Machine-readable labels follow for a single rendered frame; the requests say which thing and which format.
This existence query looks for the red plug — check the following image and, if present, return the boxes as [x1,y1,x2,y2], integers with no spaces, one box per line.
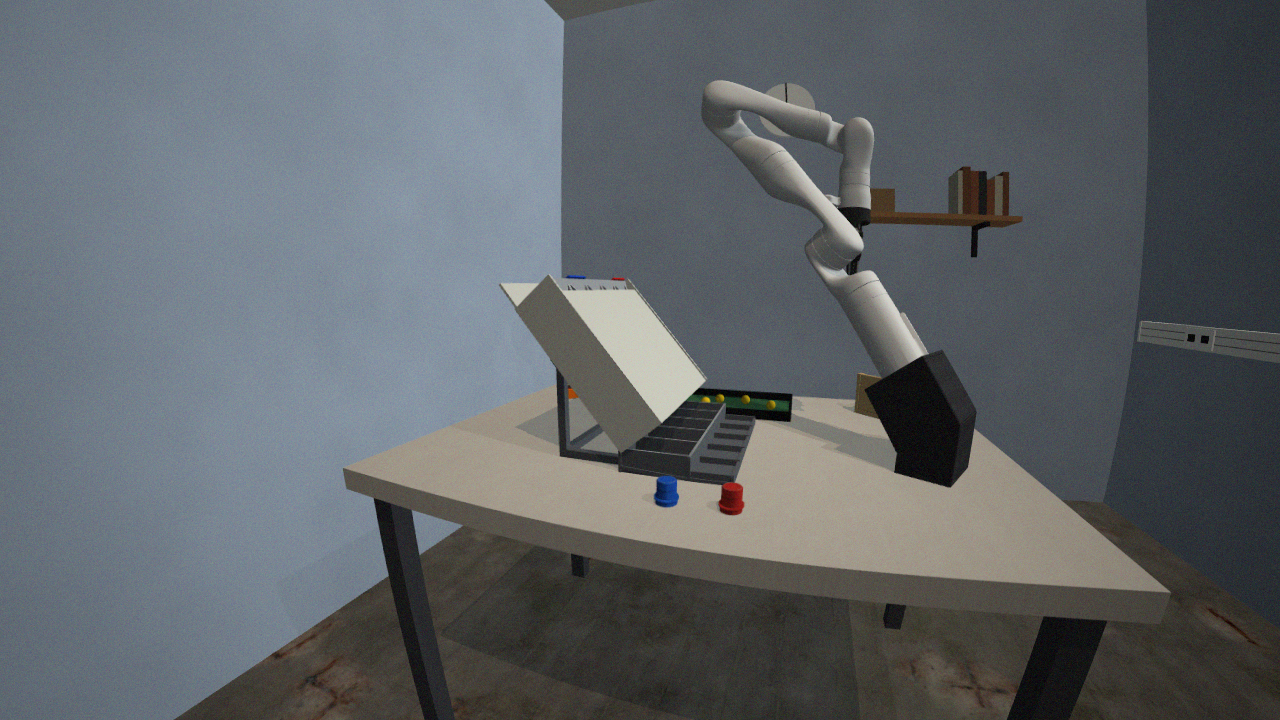
[719,482,744,515]

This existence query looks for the blue plastic cap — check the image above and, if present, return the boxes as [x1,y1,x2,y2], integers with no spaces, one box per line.
[654,477,678,507]

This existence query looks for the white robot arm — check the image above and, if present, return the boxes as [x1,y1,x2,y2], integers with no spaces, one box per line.
[701,79,928,378]

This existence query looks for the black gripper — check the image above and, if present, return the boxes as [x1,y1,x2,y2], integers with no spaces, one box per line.
[838,208,870,275]

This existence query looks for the open wooden crate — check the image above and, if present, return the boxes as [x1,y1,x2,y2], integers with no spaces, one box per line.
[854,373,881,419]

